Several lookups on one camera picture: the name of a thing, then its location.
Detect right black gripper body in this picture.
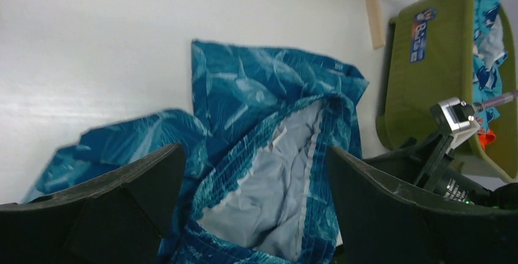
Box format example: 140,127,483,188
364,131,453,191

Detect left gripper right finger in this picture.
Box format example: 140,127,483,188
326,147,517,263

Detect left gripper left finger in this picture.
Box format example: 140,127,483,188
1,144,186,263

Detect orange shorts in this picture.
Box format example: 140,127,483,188
477,128,496,151

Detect teal shark print shorts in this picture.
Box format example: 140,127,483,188
26,40,368,263

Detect light blue shark shorts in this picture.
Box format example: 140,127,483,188
471,0,509,125

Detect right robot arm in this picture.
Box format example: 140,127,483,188
364,131,517,210

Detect green plastic basket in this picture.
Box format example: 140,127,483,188
376,0,517,183

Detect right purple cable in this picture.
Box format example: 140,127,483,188
471,90,518,112

